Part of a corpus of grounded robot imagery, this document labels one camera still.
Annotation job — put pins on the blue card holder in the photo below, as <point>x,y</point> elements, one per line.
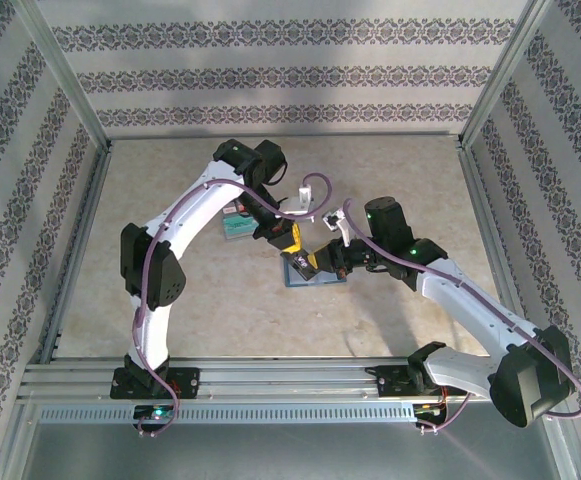
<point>295,282</point>

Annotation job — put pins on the white card with red circle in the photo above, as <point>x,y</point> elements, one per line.
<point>231,210</point>

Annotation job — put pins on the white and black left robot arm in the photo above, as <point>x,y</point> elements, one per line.
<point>190,210</point>

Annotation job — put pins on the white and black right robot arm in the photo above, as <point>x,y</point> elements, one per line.
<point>465,310</point>

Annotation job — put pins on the grey metal front panel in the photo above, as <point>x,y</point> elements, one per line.
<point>290,455</point>

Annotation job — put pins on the controller board with green light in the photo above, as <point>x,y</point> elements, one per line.
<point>157,413</point>

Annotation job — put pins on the aluminium side rail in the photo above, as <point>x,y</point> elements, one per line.
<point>77,250</point>
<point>488,225</point>

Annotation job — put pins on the aluminium front rail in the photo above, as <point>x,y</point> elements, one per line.
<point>290,375</point>

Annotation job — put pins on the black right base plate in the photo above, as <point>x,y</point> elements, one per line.
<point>390,382</point>

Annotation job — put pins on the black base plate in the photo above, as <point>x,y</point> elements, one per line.
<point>187,382</point>
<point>390,382</point>

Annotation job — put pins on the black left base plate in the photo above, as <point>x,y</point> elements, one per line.
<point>187,382</point>

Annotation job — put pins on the aluminium frame post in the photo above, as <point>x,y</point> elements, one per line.
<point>506,75</point>
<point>67,75</point>

